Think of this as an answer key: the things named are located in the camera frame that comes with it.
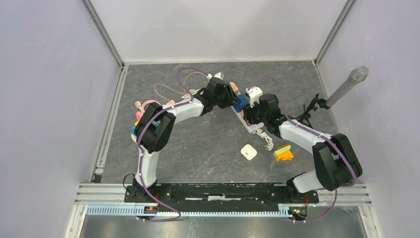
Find blue cube plug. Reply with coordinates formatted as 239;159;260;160
233;94;249;113

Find beige dragon cube plug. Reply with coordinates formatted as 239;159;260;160
229;82;240;95

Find white power strip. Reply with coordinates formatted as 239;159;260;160
231;106;264;133

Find white cube plug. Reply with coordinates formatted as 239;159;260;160
240;144;258;161

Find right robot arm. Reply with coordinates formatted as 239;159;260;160
243;93;363;202

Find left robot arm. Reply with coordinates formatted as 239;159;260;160
134;78;240;202

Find yellow orange toy bricks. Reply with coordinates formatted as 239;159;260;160
273;143;294;161

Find teal usb power strip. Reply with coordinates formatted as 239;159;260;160
150;120;160;128

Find pink shape sorter toy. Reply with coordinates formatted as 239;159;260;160
131;111;144;143

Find grey microphone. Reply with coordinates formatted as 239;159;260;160
325;65;369;108

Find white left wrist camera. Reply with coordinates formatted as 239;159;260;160
207;72;224;81

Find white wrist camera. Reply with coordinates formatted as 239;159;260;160
246;86;263;108
207;72;224;81

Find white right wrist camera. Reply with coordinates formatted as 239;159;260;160
246;86;263;108

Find white coiled power cord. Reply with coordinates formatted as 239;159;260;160
179;88;202;103

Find white power strip plug cord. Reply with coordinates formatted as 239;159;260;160
256;128;274;152

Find thin pink cable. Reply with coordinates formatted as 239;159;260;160
154;71;210;103

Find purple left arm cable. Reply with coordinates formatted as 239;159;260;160
136;67;212;223

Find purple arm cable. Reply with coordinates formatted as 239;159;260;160
246;75;357;224
136;67;212;223

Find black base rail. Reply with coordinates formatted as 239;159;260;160
124;181;319;213

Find pink coiled usb cable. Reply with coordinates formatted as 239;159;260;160
134;100;162;116

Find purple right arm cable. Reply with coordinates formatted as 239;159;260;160
246;75;357;224

